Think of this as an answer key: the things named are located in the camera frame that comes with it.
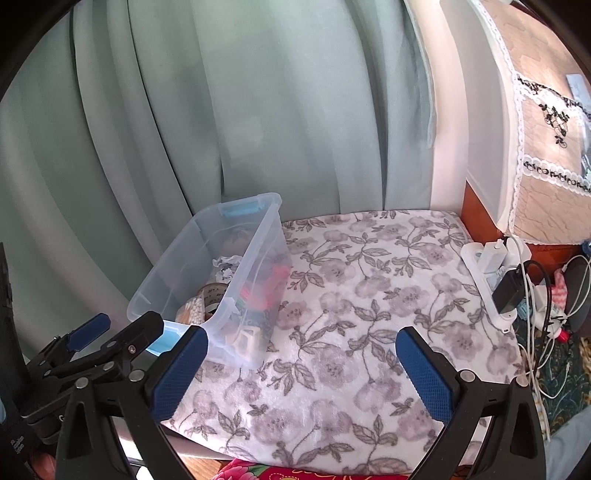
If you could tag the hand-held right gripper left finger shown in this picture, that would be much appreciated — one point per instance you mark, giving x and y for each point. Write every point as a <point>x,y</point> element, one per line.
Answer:
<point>178,374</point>

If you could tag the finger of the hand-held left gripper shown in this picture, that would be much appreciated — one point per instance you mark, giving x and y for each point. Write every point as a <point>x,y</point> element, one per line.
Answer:
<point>87,330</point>
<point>134,337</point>

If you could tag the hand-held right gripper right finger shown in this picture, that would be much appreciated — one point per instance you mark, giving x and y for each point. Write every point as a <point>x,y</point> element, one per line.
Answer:
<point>427,374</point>

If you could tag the cotton swab bag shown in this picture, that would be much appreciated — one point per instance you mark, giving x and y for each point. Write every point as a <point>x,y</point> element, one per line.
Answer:
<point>191,311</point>

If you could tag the beige hair claw clip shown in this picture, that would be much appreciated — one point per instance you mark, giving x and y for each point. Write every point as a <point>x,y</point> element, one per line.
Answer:
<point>247,339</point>

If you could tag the brown packing tape roll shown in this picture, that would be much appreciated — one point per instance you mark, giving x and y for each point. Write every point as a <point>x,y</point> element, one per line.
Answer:
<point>214,295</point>

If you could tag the red hair claw clip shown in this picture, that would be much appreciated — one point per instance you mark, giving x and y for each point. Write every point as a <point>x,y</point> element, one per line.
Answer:
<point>254,297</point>

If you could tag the white paper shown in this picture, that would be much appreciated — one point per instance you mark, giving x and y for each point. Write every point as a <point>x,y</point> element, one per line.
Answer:
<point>228,267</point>

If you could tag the clear plastic storage container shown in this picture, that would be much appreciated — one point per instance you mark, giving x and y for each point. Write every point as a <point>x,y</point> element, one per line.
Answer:
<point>244,258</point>

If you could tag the grey floral blanket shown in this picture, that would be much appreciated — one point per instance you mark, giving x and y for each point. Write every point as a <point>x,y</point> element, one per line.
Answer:
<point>369,300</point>

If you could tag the black power adapter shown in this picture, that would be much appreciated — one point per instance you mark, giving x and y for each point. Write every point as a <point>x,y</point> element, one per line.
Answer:
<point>508,293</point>

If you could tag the white power strip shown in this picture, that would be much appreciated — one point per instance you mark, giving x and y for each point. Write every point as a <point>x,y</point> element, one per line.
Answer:
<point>473,254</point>

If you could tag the white charger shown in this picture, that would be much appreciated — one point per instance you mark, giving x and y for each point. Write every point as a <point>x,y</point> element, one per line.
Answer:
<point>491,258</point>

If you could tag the teal floral mat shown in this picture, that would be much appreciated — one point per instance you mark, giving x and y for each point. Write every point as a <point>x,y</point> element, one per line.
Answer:
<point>568,392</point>

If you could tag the pink plastic item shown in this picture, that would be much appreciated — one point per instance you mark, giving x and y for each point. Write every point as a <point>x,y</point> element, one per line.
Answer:
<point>279,273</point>

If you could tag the red floral cloth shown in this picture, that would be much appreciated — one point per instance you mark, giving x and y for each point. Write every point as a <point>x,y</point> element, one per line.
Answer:
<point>323,473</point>

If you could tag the small white adapter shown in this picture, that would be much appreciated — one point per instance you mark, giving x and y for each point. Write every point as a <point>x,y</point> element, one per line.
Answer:
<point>517,251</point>

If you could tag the pink knitted cloth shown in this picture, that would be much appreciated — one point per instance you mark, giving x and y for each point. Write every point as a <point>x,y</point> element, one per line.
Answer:
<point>561,288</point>

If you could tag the brown wooden cabinet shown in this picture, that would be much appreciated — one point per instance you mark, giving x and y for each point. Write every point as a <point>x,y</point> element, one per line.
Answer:
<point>475,212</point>

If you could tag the green curtain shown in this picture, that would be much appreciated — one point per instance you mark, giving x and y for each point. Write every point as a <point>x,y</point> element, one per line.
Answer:
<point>231,115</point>

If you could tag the white quilted bed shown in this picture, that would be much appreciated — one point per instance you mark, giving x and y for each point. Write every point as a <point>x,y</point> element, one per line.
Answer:
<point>545,152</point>

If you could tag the white appliance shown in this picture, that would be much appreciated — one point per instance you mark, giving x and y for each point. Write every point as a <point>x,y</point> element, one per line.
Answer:
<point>480,115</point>

